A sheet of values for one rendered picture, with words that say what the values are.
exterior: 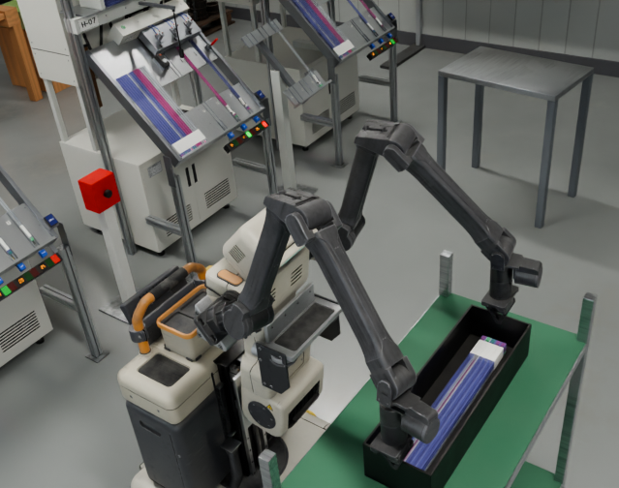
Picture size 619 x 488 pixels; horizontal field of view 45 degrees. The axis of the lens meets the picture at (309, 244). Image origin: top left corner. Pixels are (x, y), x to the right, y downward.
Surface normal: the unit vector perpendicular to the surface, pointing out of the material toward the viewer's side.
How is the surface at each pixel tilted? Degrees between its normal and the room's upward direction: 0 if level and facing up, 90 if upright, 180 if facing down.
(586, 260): 0
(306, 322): 0
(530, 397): 0
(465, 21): 90
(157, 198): 90
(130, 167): 90
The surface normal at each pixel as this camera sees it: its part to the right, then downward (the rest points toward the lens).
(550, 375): -0.08, -0.83
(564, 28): -0.58, 0.50
